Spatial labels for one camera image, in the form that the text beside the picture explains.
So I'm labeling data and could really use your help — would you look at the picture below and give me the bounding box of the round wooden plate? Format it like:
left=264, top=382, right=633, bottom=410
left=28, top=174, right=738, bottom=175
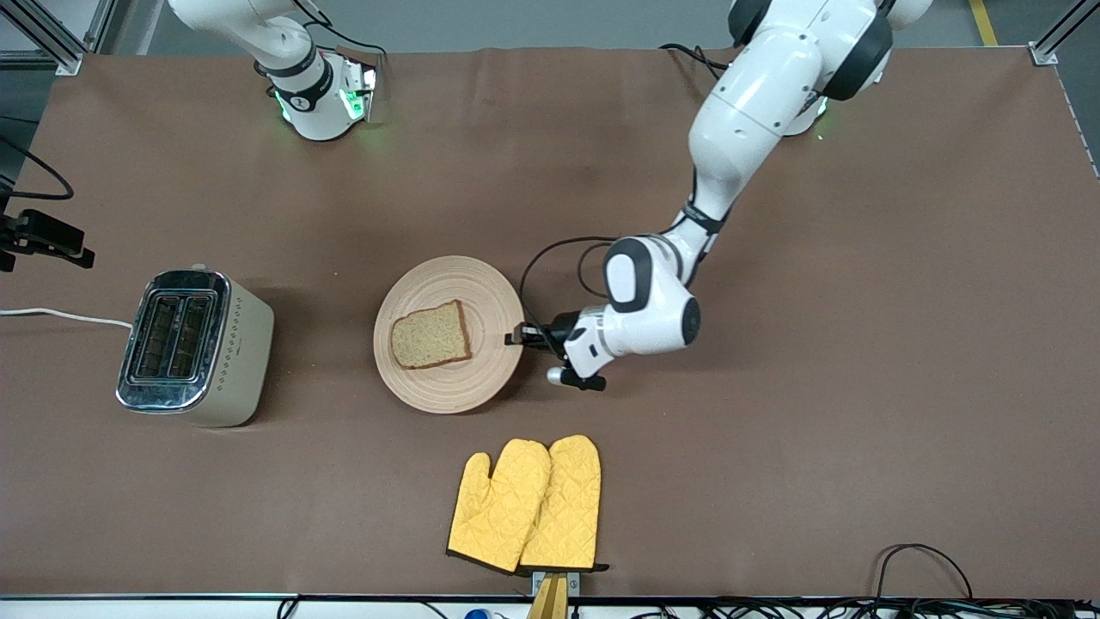
left=373, top=255, right=525, bottom=415

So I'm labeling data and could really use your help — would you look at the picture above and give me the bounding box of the brown toast slice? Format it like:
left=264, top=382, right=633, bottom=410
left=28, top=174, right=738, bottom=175
left=391, top=299, right=472, bottom=371

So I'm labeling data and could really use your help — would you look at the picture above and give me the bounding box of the yellow quilted oven mitt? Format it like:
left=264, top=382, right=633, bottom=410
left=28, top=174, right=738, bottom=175
left=519, top=434, right=609, bottom=573
left=447, top=438, right=552, bottom=574

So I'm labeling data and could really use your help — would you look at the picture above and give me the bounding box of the beige chrome toaster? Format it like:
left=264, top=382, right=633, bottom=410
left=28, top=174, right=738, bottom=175
left=116, top=265, right=276, bottom=428

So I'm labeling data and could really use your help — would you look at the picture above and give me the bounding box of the brown table cover mat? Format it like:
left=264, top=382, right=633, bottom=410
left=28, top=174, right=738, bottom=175
left=0, top=45, right=1100, bottom=600

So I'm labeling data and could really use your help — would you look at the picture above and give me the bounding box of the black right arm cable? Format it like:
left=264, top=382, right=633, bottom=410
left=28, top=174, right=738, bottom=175
left=0, top=133, right=74, bottom=200

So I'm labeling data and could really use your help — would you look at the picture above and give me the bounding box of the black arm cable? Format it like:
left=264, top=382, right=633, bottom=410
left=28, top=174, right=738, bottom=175
left=520, top=236, right=620, bottom=336
left=0, top=133, right=74, bottom=200

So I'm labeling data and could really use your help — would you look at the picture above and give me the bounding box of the white toaster power cord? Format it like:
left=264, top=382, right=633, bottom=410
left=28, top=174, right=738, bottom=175
left=0, top=308, right=134, bottom=329

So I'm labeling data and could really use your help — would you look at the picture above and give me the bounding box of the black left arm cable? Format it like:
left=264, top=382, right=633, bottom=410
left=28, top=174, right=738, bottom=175
left=520, top=236, right=620, bottom=336

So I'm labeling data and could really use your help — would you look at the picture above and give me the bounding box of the aluminium frame profile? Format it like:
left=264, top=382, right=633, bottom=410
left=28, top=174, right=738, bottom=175
left=1029, top=0, right=1100, bottom=68
left=0, top=0, right=117, bottom=77

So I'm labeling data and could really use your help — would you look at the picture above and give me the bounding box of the black base cable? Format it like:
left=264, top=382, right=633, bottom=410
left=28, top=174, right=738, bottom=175
left=660, top=43, right=731, bottom=83

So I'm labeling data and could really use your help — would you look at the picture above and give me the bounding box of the black looped cable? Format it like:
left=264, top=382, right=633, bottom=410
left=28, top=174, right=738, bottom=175
left=877, top=543, right=974, bottom=603

